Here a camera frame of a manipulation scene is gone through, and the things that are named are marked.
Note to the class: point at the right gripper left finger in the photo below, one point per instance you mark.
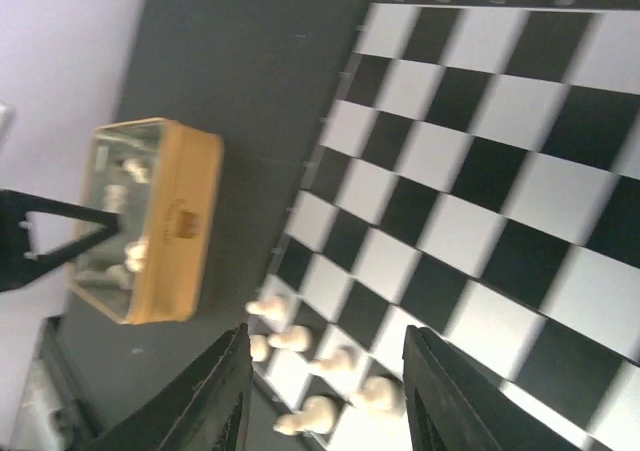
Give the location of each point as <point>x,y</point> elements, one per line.
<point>206,407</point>

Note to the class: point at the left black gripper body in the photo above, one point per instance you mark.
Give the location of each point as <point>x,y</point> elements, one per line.
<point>20,265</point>

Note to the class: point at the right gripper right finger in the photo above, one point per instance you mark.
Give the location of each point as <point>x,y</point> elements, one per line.
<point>452,406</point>

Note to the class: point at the white pawn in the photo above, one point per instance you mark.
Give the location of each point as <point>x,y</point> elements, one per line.
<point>341,361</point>
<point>296,338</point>
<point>318,415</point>
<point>380,395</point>

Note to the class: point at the white rook corner piece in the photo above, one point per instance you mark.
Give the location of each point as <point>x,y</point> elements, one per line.
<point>259,348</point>

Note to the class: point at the white pawn corner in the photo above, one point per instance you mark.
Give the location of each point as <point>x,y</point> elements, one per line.
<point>273,308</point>

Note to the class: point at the black and white chessboard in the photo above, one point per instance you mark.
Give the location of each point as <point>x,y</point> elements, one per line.
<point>477,174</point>

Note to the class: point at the white pieces in tin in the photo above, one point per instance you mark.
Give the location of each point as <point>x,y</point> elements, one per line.
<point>122,256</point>

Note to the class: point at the gold tin tray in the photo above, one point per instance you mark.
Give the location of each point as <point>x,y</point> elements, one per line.
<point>185,165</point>

